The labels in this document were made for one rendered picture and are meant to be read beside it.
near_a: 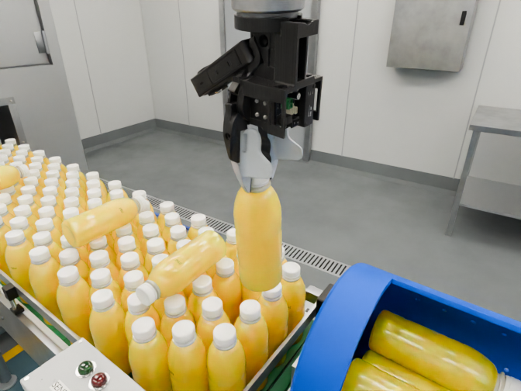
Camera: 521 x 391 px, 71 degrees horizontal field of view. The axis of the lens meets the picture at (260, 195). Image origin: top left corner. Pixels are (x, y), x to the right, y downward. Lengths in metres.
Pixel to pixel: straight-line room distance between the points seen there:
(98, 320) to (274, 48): 0.59
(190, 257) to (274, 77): 0.43
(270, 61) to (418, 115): 3.51
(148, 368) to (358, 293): 0.39
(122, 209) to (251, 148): 0.56
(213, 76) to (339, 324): 0.35
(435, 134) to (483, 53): 0.77
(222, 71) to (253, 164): 0.11
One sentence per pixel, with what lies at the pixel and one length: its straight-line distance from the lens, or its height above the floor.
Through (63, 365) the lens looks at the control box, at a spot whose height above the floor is 1.10.
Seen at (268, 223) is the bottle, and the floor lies 1.32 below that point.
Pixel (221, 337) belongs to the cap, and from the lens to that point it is 0.65.
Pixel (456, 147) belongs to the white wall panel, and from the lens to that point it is 3.91.
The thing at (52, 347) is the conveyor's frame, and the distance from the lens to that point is 1.02.
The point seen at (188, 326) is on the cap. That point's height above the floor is 1.10.
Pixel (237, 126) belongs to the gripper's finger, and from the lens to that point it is 0.42.
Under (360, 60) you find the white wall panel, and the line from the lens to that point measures 3.95.
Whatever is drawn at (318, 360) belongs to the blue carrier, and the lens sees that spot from 0.52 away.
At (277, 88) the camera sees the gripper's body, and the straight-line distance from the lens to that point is 0.38.
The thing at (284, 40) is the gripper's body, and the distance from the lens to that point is 0.39.
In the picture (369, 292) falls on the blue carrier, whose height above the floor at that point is 1.23.
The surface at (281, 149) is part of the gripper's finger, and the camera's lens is 0.49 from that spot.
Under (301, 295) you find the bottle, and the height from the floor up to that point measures 1.04.
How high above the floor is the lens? 1.58
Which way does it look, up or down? 27 degrees down
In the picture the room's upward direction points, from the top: straight up
